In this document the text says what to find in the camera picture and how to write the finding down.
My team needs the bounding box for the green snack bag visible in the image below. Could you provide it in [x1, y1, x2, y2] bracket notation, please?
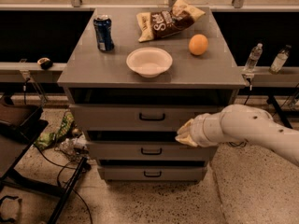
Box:
[33, 111, 76, 151]

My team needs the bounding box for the black stand leg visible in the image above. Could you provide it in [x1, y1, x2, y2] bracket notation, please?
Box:
[267, 95, 292, 128]

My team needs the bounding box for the white bowl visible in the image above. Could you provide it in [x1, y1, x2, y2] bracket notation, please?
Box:
[126, 48, 173, 77]

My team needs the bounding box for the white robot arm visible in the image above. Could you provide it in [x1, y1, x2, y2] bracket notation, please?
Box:
[176, 105, 299, 166]

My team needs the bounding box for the small black yellow device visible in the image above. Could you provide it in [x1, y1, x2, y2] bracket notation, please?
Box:
[37, 57, 53, 70]

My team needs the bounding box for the grey drawer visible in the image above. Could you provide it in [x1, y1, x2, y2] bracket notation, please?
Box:
[87, 141, 217, 161]
[98, 166, 207, 182]
[70, 105, 221, 132]

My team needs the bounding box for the brown chip bag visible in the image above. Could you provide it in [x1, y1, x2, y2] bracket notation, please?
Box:
[136, 0, 205, 42]

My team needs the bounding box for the clear plastic water bottle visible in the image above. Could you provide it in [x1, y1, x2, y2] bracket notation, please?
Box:
[243, 43, 263, 73]

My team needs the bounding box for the dark side table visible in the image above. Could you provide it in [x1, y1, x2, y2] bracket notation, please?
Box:
[0, 96, 48, 180]

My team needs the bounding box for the grey drawer cabinet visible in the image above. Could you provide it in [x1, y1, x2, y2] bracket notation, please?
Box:
[58, 7, 245, 169]

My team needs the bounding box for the black top drawer handle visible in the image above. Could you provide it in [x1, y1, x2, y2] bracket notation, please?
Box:
[138, 112, 166, 121]

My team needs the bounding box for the orange fruit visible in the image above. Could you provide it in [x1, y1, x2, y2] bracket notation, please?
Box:
[189, 35, 208, 55]

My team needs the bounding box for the grey middle drawer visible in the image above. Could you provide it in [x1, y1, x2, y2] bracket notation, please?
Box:
[87, 141, 217, 161]

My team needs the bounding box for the grey bottom drawer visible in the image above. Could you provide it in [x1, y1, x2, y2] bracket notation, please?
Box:
[98, 166, 207, 182]

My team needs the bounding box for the grey top drawer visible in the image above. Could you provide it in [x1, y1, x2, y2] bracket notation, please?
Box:
[70, 105, 221, 132]

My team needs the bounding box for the blue soda can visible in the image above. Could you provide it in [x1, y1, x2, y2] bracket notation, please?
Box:
[93, 14, 114, 51]

